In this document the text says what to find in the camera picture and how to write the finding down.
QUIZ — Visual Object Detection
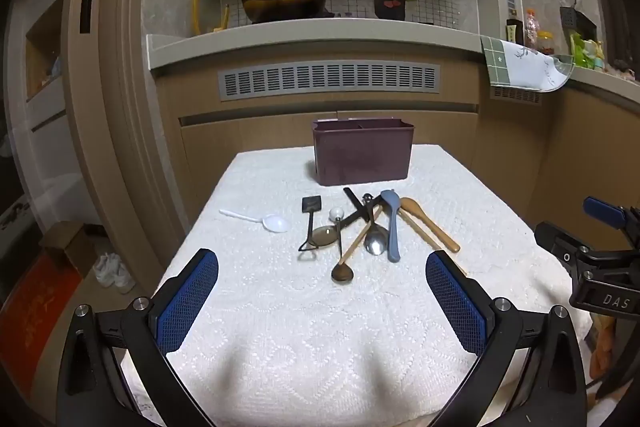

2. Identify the long wooden spoon dark bowl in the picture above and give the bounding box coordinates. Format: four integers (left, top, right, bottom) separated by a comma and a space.
330, 207, 384, 284

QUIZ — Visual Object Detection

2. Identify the brown wooden spoon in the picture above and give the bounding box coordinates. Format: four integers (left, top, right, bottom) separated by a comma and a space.
400, 197, 461, 254

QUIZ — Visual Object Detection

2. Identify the green packet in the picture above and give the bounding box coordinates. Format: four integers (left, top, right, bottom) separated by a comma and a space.
570, 32, 607, 68

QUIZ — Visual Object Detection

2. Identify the white plastic spoon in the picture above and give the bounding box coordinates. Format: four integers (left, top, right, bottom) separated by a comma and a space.
219, 208, 290, 234

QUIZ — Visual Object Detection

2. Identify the white lace tablecloth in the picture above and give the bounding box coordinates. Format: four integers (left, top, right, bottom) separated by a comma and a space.
150, 144, 593, 427

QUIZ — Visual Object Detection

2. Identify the metal spoon white knob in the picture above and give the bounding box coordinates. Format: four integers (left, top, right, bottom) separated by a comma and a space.
329, 207, 346, 258

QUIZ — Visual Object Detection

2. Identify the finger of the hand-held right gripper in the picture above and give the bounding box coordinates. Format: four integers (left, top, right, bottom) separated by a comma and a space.
582, 196, 640, 250
533, 220, 601, 280

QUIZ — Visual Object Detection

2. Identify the dark sauce bottle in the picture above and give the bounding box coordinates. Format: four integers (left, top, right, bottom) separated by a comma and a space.
505, 9, 525, 46

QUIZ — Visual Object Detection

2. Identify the white sneaker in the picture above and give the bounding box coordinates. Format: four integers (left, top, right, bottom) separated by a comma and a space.
94, 253, 123, 284
112, 266, 137, 296

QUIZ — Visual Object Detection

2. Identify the metal spoon smiley handle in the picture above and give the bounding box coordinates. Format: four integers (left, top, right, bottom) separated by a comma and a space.
361, 193, 390, 256

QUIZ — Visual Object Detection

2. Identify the wooden door frame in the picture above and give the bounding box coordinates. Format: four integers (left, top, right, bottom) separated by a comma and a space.
67, 0, 203, 308

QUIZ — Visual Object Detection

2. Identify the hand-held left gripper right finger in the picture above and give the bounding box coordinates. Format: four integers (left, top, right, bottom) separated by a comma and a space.
425, 249, 588, 427

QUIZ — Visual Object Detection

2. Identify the yellow rimmed glass pot lid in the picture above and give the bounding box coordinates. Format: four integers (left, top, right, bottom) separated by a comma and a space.
192, 0, 227, 36

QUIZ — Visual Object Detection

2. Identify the green white dish towel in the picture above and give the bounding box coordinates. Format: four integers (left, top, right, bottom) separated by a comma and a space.
480, 35, 572, 93

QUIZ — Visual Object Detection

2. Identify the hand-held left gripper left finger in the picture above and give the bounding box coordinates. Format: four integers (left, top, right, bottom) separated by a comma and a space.
56, 248, 221, 427

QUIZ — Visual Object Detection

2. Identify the purple plastic utensil holder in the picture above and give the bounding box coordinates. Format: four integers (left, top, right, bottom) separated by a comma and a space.
311, 117, 415, 186

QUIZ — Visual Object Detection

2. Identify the light stone countertop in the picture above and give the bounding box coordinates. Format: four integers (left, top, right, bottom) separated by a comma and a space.
146, 17, 640, 88

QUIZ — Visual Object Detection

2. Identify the wooden kitchen cabinet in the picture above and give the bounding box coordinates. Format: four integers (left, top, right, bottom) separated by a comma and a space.
152, 57, 640, 253

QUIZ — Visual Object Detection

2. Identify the orange capped bottle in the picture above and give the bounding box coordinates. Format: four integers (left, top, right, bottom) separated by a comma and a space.
523, 9, 542, 51

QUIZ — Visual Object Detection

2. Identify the black utensil rack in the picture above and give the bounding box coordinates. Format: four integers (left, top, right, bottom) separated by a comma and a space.
559, 0, 599, 44

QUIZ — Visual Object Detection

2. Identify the cardboard box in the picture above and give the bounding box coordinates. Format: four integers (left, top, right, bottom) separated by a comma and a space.
40, 221, 107, 279

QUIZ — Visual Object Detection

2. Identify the small black spatula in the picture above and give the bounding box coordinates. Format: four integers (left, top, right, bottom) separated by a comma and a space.
298, 196, 323, 261

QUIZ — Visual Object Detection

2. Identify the red printed box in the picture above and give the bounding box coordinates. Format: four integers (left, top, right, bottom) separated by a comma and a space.
0, 251, 82, 380

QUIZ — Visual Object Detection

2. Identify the small grey vent grille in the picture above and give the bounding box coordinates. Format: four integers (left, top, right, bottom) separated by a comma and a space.
492, 85, 544, 106

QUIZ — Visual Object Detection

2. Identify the large grey vent grille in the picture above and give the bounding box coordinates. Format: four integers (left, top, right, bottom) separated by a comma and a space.
217, 63, 442, 101

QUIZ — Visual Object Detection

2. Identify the thin wooden stick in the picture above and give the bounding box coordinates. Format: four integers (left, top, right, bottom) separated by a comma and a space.
399, 212, 469, 278

